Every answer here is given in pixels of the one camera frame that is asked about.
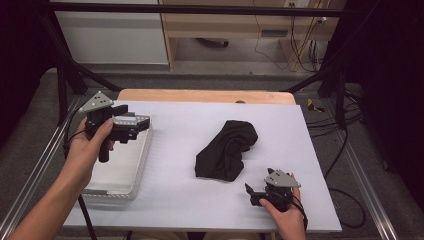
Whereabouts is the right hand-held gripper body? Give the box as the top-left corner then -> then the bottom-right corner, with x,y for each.
249,169 -> 302,213

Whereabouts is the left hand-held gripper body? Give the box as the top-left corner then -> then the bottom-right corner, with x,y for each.
78,90 -> 139,164

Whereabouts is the black cloth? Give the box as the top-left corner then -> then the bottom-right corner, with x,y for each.
194,119 -> 259,183

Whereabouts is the white perforated plastic basket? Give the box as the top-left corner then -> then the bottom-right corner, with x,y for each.
81,112 -> 155,202

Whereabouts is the person's right hand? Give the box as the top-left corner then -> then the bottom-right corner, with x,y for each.
259,173 -> 306,231

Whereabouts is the person's left hand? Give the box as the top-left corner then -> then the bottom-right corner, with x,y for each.
64,118 -> 116,188

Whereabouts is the black metal stand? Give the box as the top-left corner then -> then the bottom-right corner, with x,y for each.
39,13 -> 123,127
283,63 -> 348,130

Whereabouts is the white foam board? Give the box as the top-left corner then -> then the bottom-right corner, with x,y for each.
62,99 -> 343,233

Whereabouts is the white cabinet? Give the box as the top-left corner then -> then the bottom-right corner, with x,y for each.
54,0 -> 170,66

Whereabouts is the yellow black tape piece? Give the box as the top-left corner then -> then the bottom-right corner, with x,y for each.
306,98 -> 326,114

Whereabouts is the black curtain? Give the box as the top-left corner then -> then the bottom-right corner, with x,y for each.
329,0 -> 424,208
0,0 -> 58,148

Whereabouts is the dark object under desk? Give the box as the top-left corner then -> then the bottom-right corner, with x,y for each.
194,37 -> 230,49

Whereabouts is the light wooden desk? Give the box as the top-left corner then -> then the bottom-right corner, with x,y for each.
158,0 -> 348,73

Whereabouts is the right hand-held gripper cable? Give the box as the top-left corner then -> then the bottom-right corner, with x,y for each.
291,194 -> 309,231

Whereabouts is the hand-held gripper cable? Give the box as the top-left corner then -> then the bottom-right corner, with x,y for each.
291,194 -> 309,231
63,105 -> 98,240

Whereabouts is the bundle of black cables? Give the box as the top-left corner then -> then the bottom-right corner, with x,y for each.
305,89 -> 364,138

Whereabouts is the black floor cable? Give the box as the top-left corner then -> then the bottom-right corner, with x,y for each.
323,129 -> 367,230

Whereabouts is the left hand-held gripper cable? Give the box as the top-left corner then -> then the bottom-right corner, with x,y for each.
63,105 -> 98,240

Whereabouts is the thin black hanging cable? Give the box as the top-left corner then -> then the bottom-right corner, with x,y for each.
252,0 -> 290,72

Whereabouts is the black horizontal frame bar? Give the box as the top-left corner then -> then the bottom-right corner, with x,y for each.
49,2 -> 361,18

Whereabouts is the yellow hanging cable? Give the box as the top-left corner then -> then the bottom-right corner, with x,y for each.
288,0 -> 327,73

